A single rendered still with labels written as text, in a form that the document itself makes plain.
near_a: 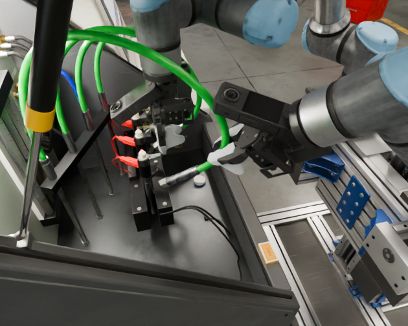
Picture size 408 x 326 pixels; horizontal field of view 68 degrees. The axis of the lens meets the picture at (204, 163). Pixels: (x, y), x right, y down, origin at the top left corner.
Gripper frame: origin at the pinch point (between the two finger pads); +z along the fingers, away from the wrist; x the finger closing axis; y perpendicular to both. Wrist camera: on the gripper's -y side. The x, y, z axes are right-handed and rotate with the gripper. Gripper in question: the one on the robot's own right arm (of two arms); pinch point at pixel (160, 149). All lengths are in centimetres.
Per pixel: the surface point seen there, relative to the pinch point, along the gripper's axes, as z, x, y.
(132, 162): 3.5, 1.1, -6.9
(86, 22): -17.3, 35.1, -12.5
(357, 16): 90, 295, 290
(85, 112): -2.8, 15.1, -16.1
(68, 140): -1.4, 7.1, -20.1
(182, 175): -2.9, -12.0, 2.7
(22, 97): -18.2, -1.6, -22.2
